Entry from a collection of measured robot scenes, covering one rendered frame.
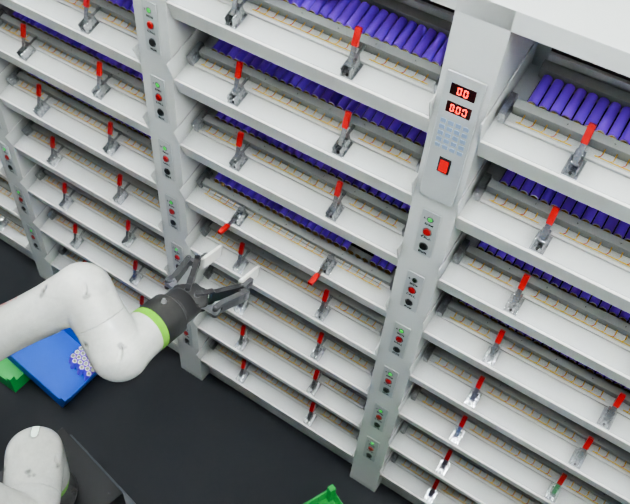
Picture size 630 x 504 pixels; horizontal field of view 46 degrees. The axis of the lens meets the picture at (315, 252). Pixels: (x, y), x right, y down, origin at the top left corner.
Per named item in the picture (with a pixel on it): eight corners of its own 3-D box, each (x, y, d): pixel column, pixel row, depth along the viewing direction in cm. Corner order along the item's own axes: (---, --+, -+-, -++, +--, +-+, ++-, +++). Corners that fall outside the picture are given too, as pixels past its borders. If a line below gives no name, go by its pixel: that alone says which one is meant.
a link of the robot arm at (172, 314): (171, 319, 139) (134, 296, 142) (167, 361, 146) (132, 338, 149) (192, 302, 143) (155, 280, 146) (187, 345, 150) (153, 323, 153)
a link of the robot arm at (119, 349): (97, 396, 138) (130, 391, 131) (61, 340, 136) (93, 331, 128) (149, 355, 148) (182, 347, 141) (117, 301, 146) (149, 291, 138)
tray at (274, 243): (387, 318, 177) (385, 303, 168) (189, 208, 196) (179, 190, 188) (429, 251, 183) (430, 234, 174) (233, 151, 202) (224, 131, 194)
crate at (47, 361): (105, 366, 260) (108, 359, 254) (62, 408, 249) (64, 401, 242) (42, 309, 261) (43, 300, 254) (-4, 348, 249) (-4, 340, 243)
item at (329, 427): (354, 459, 233) (351, 451, 221) (203, 363, 253) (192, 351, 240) (388, 404, 239) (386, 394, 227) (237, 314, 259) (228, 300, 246)
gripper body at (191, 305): (154, 315, 151) (183, 293, 158) (186, 336, 149) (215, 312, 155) (155, 288, 147) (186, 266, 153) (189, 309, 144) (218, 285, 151)
